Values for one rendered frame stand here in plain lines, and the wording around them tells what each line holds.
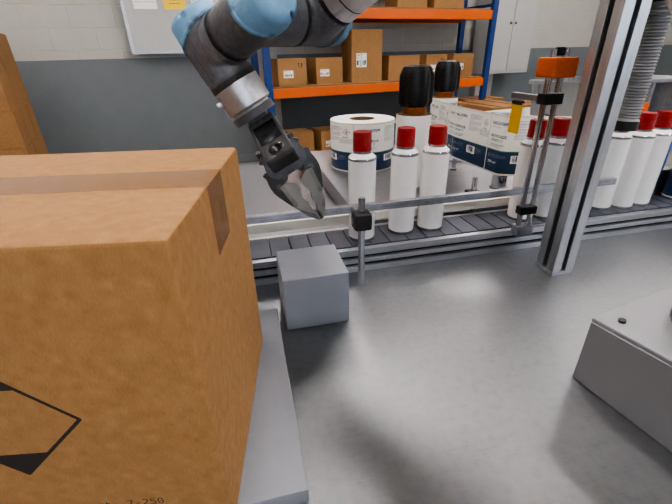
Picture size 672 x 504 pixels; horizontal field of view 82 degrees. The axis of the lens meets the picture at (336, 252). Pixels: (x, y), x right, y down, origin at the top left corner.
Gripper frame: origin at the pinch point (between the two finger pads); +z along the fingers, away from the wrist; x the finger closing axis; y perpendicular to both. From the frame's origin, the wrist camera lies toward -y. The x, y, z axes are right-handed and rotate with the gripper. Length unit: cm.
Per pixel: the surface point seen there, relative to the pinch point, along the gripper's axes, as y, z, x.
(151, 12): 401, -141, 26
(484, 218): 7.9, 24.1, -29.9
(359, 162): 1.8, -3.2, -10.9
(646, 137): 3, 26, -66
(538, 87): 173, 64, -166
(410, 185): 3.3, 6.4, -17.5
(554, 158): 3.0, 18.3, -45.7
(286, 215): 0.9, -2.6, 5.0
